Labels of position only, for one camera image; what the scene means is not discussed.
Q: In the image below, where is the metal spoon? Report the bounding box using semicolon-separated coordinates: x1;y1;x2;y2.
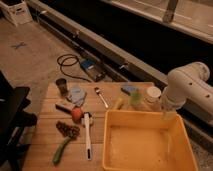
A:
94;87;109;109

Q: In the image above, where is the yellow plastic tray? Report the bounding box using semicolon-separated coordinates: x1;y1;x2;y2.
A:
102;110;198;171

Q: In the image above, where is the clear jar white lid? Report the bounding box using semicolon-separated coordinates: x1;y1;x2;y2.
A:
145;86;161;111

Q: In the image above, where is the blue sponge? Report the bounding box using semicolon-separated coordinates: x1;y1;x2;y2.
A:
121;85;137;95

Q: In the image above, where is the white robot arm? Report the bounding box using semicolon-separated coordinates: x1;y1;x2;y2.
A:
161;62;213;118

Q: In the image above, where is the bunch of dark grapes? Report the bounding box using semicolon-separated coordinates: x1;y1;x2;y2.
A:
56;121;80;139

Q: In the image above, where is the green plastic bottle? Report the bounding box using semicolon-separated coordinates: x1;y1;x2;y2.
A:
130;89;141;108

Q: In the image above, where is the dark metal cup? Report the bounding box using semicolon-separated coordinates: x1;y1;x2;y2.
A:
56;78;68;97

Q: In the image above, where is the white handled brush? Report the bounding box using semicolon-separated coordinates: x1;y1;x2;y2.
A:
82;112;93;160

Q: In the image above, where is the blue and grey device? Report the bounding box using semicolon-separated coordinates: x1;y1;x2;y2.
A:
80;59;105;82

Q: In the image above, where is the wooden table board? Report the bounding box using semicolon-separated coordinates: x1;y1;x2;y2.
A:
21;81;168;171

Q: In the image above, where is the small black and white box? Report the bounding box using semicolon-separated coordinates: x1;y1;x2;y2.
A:
55;100;75;114

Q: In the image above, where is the green chili pepper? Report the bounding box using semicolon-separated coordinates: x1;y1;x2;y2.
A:
52;137;71;165

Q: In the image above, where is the black cable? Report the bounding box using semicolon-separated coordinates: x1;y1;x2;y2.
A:
56;53;93;83

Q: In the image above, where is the black chair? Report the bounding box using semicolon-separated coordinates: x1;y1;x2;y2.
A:
0;70;37;171

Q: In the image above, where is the orange round fruit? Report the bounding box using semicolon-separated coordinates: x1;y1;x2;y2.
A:
71;107;83;123

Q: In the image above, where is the light blue cloth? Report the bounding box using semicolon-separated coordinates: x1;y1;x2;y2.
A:
67;86;87;107

